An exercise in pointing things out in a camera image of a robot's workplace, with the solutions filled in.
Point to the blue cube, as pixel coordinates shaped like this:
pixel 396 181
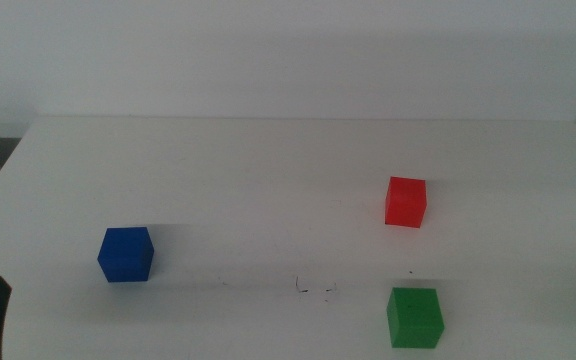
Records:
pixel 125 255

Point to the green cube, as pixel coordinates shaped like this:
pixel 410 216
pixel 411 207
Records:
pixel 414 318

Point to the red cube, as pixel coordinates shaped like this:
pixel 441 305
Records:
pixel 406 202

